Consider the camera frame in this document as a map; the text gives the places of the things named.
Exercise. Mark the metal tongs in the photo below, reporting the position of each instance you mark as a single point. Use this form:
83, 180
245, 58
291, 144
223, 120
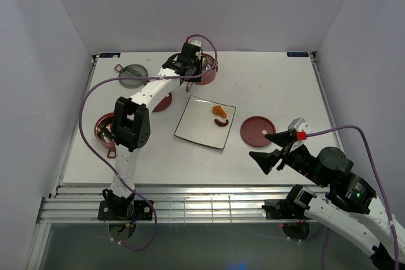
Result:
188, 86

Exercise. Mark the dark red inner lid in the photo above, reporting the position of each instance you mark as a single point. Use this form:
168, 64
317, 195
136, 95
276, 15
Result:
164, 104

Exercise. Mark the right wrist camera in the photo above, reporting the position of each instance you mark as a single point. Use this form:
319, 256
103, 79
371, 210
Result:
299, 129

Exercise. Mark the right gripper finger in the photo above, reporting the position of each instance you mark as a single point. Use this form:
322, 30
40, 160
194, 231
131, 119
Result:
284, 139
268, 160

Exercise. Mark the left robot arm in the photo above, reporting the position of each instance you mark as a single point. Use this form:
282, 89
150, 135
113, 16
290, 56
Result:
131, 122

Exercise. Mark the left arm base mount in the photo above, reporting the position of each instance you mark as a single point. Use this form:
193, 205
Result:
138, 209

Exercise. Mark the pink bowl front left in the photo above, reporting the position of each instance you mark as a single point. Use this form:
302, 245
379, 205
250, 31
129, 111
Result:
104, 135

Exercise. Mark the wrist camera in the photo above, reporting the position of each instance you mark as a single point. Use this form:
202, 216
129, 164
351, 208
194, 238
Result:
299, 129
194, 42

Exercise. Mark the pink bowl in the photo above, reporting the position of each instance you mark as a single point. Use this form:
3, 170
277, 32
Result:
208, 70
104, 135

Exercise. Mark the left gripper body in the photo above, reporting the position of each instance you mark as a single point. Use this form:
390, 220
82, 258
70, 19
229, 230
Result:
197, 67

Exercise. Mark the dark red lid right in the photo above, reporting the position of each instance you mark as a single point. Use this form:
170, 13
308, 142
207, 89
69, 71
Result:
254, 129

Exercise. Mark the white square plate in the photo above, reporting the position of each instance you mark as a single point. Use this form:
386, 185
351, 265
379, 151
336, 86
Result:
197, 124

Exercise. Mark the grey lunch box lid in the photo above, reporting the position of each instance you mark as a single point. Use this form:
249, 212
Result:
132, 76

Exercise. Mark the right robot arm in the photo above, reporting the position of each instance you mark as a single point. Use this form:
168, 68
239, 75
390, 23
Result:
351, 207

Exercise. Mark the dark red sausage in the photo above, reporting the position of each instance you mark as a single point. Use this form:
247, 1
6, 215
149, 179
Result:
221, 123

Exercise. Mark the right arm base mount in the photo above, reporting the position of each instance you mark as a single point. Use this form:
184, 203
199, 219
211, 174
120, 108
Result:
287, 208

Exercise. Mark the dark red lid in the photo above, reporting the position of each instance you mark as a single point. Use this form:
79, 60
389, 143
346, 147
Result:
254, 129
164, 104

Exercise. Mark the orange fried chicken piece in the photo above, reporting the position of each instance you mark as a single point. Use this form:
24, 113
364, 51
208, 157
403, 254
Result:
219, 111

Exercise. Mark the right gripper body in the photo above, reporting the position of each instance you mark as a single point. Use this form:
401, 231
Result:
300, 161

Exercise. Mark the aluminium frame rail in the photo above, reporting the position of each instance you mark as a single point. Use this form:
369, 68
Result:
173, 205

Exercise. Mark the pink bowl rear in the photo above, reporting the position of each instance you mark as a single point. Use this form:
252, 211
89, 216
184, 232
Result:
208, 70

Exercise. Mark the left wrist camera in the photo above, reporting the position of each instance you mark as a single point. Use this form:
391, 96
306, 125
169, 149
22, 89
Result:
194, 42

